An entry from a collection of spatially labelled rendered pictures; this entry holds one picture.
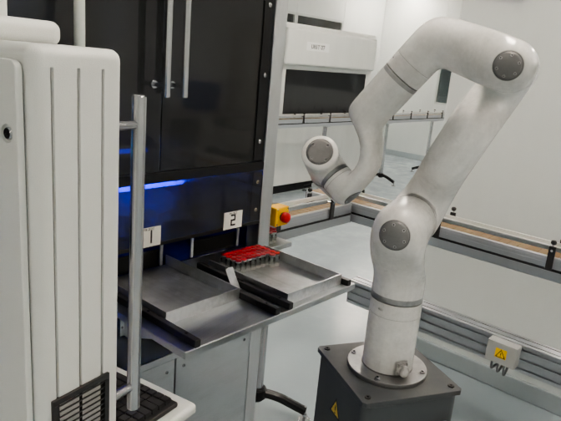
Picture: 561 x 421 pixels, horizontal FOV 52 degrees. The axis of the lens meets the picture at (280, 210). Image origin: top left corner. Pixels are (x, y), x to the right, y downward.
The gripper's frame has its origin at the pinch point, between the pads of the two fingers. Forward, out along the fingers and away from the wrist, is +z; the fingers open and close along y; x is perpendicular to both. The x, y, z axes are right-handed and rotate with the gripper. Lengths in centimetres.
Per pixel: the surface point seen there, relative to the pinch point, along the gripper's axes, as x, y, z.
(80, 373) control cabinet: -59, 8, -61
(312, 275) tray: -20.6, 6.1, 33.4
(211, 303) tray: -45.6, -1.6, -0.7
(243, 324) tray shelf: -42.5, 9.6, -4.4
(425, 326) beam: -1, 43, 114
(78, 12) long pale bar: -16, -58, -49
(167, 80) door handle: -11, -48, -21
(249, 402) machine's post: -73, 15, 77
